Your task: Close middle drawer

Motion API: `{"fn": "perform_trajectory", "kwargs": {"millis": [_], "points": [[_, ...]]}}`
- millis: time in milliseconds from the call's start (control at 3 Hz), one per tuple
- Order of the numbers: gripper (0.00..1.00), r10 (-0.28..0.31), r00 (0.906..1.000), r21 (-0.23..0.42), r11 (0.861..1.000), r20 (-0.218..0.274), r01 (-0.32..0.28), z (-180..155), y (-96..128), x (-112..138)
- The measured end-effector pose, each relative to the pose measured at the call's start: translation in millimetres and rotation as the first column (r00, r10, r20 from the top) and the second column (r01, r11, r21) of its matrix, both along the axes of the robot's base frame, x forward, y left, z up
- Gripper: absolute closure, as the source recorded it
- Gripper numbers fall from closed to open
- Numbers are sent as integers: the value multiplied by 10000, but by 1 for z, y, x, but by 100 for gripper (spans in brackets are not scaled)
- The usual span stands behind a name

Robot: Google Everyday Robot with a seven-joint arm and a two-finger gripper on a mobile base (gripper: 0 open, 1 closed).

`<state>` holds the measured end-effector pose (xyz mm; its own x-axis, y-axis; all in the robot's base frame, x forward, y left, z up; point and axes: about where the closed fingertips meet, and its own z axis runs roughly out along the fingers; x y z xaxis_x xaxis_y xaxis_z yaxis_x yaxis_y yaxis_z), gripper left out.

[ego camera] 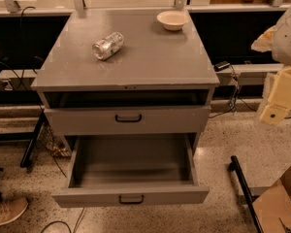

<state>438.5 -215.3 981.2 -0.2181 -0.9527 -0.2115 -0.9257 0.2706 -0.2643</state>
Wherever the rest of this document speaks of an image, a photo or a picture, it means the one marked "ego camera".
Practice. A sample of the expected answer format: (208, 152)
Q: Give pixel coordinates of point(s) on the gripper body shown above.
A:
(288, 40)

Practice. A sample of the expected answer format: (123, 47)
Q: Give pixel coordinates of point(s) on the grey drawer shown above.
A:
(128, 120)
(131, 170)

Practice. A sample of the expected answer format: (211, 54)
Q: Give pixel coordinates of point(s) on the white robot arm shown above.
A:
(277, 40)

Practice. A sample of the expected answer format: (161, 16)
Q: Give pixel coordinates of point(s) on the grey top drawer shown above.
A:
(128, 120)

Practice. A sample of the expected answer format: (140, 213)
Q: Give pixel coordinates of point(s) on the grey drawer cabinet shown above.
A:
(154, 68)

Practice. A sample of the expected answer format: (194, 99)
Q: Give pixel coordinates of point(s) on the black power adapter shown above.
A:
(221, 66)

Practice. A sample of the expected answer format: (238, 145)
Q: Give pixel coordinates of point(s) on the cardboard box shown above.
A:
(273, 207)

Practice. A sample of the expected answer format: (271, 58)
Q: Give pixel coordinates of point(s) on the white paper bowl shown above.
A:
(173, 20)

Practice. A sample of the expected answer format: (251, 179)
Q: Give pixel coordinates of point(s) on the crushed silver can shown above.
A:
(108, 46)

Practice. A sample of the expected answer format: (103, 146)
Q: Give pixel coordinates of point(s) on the black table leg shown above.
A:
(25, 161)

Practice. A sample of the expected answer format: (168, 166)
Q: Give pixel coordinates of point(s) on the tan sneaker shoe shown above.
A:
(11, 210)

